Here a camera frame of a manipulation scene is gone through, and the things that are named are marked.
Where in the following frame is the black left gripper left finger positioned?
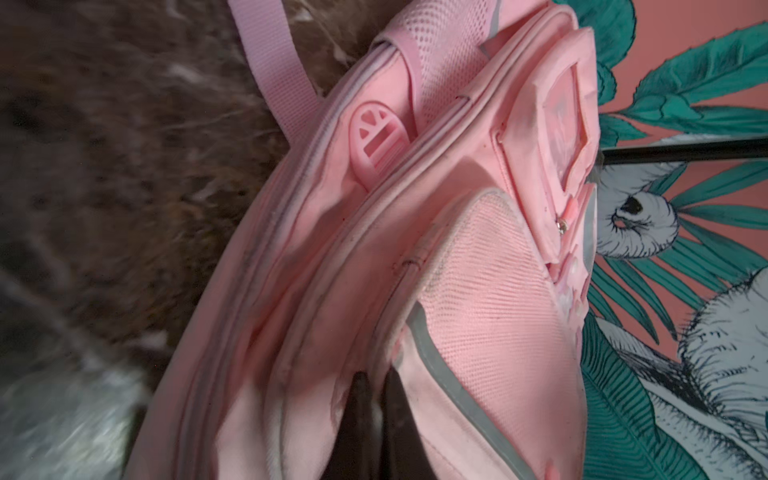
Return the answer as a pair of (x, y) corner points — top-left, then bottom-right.
(321, 372), (374, 480)

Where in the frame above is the black right corner frame post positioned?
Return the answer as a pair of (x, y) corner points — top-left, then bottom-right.
(602, 137), (768, 165)

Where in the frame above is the pink student backpack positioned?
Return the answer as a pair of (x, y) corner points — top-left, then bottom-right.
(124, 1), (600, 479)

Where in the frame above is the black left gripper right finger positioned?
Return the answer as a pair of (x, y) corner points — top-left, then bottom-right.
(380, 367), (437, 480)

